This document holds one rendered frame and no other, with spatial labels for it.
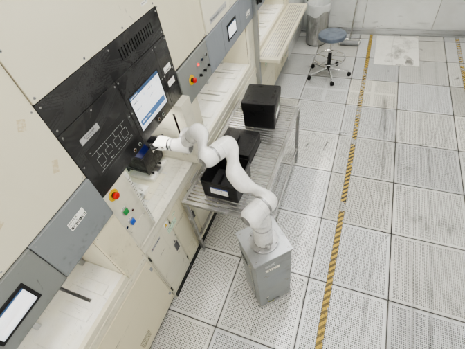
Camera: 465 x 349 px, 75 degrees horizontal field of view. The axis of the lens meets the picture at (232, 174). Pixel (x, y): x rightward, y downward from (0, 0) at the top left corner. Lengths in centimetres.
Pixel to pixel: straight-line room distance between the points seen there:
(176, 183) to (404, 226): 204
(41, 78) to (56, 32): 18
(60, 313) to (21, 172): 103
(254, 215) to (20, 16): 124
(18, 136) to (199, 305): 192
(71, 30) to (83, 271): 137
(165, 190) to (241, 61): 175
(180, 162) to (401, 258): 199
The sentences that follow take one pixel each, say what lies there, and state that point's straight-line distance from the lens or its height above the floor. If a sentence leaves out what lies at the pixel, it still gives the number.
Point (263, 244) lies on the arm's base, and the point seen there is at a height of 81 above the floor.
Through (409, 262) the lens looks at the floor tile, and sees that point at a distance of 296.
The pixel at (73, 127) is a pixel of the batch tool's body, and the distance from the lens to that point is 142.
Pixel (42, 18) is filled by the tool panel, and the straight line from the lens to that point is 135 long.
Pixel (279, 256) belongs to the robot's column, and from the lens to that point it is 195.
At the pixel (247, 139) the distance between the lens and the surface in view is 245.
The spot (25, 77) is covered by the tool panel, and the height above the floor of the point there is 204.
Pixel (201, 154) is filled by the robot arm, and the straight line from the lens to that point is 155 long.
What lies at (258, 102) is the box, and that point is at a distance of 257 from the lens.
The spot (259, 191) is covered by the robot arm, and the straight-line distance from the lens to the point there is 163.
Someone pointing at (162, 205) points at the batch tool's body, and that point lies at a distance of 216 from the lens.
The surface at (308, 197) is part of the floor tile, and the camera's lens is 313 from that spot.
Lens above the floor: 251
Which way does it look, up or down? 48 degrees down
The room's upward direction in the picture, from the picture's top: 11 degrees counter-clockwise
